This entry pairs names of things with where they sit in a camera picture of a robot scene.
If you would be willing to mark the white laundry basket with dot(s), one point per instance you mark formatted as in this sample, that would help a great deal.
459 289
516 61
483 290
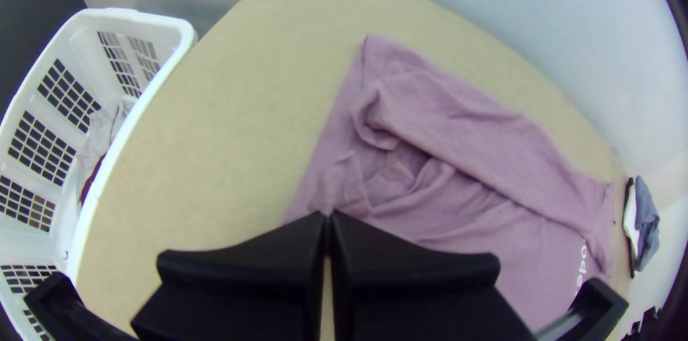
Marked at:
48 115

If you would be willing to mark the mauve t-shirt with white print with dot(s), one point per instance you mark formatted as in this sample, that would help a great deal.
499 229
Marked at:
462 169

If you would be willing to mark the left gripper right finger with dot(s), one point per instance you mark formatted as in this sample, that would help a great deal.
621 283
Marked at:
408 292

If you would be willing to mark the pile of folded clothes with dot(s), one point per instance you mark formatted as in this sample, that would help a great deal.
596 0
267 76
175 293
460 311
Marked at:
645 223

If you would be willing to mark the heap of clothes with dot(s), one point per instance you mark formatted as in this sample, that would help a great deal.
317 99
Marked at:
102 137

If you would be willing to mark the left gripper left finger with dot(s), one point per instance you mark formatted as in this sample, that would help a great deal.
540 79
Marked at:
252 287

